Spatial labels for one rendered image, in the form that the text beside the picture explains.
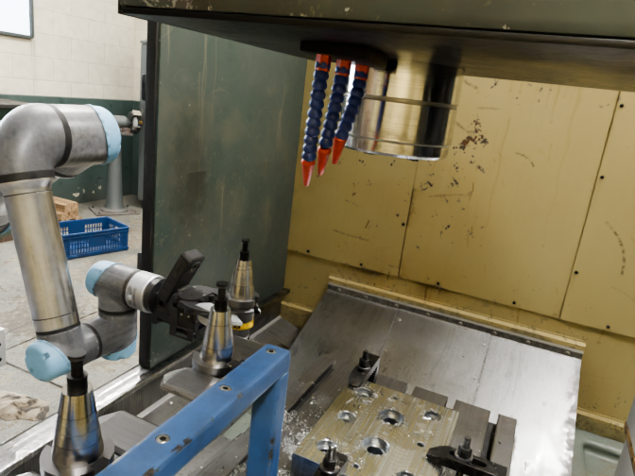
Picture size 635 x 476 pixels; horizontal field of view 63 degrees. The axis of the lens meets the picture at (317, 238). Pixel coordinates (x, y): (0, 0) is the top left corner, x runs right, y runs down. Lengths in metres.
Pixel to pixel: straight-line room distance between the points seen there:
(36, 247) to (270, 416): 0.50
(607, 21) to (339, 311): 1.60
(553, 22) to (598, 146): 1.34
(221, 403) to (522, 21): 0.47
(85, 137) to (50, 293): 0.29
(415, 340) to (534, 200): 0.60
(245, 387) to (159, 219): 0.78
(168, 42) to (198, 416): 0.93
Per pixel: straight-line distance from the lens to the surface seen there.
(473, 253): 1.80
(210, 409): 0.60
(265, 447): 0.78
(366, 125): 0.69
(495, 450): 1.21
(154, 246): 1.36
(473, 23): 0.42
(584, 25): 0.41
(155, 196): 1.32
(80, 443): 0.53
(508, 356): 1.82
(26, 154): 0.99
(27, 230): 1.00
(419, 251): 1.83
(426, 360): 1.76
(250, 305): 0.90
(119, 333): 1.10
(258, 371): 0.67
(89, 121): 1.07
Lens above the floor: 1.57
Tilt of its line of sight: 16 degrees down
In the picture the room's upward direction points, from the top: 7 degrees clockwise
